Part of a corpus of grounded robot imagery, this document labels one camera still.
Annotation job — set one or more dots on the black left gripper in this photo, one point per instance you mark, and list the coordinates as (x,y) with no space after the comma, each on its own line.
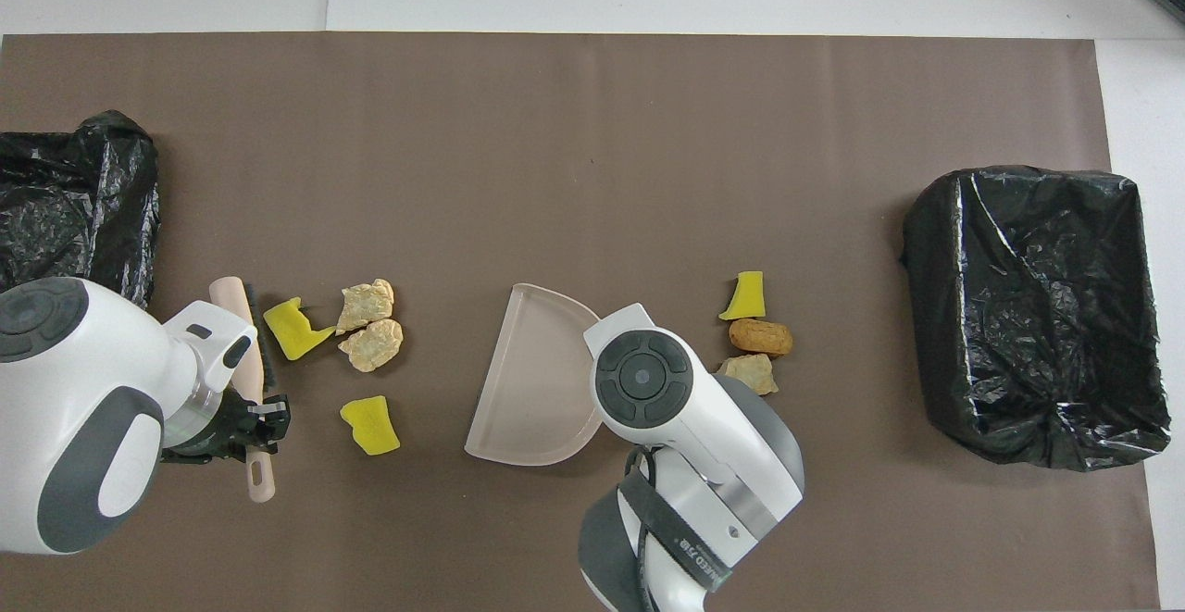
(218,431)

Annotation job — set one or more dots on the notched yellow sponge piece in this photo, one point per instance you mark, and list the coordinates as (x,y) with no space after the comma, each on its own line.
(292,330)

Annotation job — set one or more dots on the small yellow sponge piece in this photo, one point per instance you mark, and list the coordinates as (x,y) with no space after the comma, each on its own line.
(370,427)

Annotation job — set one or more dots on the rounded beige foam chunk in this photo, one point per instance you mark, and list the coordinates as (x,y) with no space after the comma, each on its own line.
(372,345)

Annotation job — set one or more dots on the angular beige foam chunk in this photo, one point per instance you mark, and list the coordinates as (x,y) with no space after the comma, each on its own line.
(366,305)

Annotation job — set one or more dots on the pink plastic dustpan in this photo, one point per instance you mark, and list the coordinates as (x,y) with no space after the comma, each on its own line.
(528,380)

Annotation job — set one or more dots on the pale foam chunk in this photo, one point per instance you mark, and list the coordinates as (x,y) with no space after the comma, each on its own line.
(754,371)

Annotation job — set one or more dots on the curved yellow sponge wedge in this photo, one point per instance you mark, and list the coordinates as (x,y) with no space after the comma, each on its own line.
(746,299)

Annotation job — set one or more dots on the brown peanut shaped piece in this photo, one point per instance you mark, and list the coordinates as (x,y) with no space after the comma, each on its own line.
(761,337)

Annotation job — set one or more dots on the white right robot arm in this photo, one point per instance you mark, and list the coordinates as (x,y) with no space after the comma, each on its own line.
(704,436)

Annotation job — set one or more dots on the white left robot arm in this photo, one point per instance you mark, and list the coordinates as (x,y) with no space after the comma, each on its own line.
(74,390)

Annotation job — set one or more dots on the empty black bag lined bin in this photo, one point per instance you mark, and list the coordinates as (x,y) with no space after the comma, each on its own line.
(93,205)

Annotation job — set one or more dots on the black bag lined trash bin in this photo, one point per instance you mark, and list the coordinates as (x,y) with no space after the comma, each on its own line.
(1000,269)

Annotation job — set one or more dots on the brown table mat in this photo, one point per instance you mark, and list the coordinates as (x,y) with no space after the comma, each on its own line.
(555,84)

